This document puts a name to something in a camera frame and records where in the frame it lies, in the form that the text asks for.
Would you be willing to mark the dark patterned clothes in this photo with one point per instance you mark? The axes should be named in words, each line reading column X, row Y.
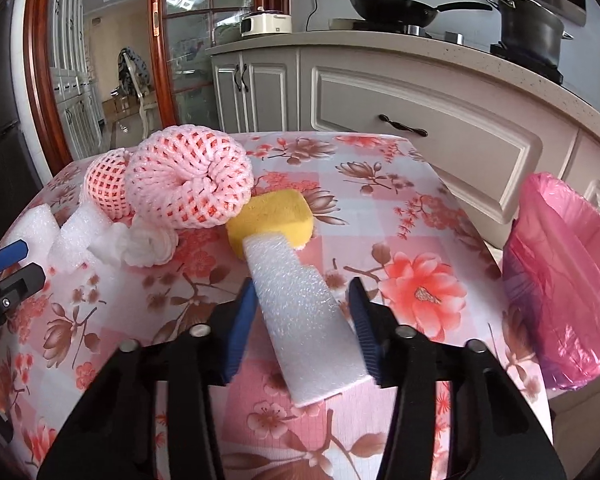
column 132, row 67

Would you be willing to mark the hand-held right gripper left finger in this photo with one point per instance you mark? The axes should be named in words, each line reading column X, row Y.
column 240, row 335

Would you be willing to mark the yellow sponge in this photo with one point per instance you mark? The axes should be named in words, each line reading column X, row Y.
column 280, row 215

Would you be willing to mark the white two-door lower cabinet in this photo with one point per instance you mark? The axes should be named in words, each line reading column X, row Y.
column 270, row 90

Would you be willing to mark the red wooden door frame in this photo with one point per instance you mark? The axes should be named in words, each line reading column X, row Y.
column 37, row 60

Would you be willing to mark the cardboard box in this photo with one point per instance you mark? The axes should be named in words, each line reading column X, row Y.
column 117, row 104

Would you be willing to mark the white rice cooker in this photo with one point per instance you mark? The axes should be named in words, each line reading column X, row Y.
column 265, row 22

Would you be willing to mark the black wok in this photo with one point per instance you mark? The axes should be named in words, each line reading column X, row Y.
column 395, row 7

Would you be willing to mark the pink floral tablecloth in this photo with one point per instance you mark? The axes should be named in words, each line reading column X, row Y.
column 405, row 220

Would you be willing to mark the white foam block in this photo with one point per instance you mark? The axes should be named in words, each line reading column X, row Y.
column 80, row 235

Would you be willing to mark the sliding glass door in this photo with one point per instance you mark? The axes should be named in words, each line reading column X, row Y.
column 190, row 35

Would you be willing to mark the white foam tube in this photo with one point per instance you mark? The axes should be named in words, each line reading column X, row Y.
column 300, row 320

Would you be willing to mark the pink foam fruit net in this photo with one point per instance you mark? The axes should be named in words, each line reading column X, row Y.
column 190, row 180

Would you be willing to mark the white upholstered chair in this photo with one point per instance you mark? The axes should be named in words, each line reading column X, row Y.
column 142, row 100

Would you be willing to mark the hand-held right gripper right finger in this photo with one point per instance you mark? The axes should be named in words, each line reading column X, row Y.
column 365, row 332

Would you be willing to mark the white foam sheet roll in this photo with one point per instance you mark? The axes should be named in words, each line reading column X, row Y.
column 30, row 227

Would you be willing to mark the white tissue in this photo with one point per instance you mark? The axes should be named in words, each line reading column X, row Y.
column 147, row 247

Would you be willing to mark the red foam fruit net sleeve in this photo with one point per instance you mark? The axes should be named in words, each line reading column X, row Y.
column 105, row 185

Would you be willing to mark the white display cabinet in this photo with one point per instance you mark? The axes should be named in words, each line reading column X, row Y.
column 72, row 85

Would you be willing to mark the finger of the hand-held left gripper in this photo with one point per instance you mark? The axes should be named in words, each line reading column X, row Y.
column 20, row 281
column 7, row 256

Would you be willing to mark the dark stock pot with lid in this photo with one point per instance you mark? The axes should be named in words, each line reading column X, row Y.
column 530, row 32

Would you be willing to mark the bin with pink bag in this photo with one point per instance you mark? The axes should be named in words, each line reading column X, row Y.
column 570, row 285

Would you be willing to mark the white kitchen drawer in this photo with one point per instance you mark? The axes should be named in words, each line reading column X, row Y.
column 455, row 130

